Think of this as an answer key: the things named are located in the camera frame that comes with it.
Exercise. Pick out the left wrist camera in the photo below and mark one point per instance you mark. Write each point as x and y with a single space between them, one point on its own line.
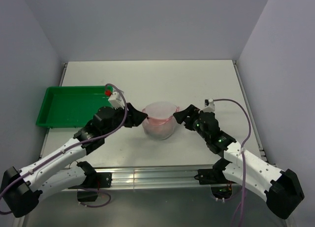
115 99

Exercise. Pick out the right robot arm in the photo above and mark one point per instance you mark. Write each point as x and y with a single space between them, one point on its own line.
281 190

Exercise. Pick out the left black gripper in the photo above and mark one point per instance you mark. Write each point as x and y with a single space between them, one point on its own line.
134 117

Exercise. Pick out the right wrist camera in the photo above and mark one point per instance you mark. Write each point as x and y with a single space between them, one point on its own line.
209 106

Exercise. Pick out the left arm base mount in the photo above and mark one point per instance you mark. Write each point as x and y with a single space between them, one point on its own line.
101 180

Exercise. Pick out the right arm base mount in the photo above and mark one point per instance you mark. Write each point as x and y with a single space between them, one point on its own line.
221 188

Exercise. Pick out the green plastic tray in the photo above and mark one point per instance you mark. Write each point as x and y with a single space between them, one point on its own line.
71 106

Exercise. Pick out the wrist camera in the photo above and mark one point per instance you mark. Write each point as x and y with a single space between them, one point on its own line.
115 99
209 106

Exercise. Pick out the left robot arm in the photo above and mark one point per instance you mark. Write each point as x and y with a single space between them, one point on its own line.
23 189

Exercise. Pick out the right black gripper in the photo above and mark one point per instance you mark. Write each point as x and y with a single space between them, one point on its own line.
192 111

